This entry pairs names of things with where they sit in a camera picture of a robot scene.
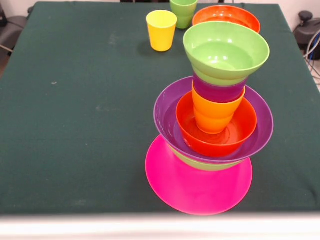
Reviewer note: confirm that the purple plastic bowl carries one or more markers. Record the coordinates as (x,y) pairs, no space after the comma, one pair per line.
(165,120)

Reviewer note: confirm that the orange plastic cup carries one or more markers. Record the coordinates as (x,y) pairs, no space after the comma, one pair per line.
(212,115)

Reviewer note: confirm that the purple plastic cup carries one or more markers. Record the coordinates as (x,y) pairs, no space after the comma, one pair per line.
(217,92)

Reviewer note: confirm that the large green plastic bowl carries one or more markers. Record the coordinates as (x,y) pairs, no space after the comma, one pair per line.
(205,165)

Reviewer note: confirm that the pink plastic bowl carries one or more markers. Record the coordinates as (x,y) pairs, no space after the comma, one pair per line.
(200,190)

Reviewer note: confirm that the small red-orange plastic bowl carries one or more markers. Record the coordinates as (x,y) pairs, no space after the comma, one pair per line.
(245,130)

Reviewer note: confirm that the small green plastic bowl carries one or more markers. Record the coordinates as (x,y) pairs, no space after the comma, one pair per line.
(225,52)

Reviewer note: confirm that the yellow plastic cup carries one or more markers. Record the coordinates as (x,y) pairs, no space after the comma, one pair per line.
(161,32)

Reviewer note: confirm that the dark green tablecloth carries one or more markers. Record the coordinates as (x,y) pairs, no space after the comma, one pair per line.
(75,162)

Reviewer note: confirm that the green plastic cup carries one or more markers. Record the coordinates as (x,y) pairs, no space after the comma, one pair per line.
(185,15)

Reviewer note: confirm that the large red-orange plastic bowl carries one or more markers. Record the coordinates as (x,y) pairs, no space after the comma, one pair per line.
(225,15)

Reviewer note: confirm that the black chair base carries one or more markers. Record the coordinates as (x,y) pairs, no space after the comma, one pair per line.
(306,30)

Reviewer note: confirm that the grey office chair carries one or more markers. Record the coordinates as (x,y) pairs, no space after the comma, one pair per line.
(12,30)

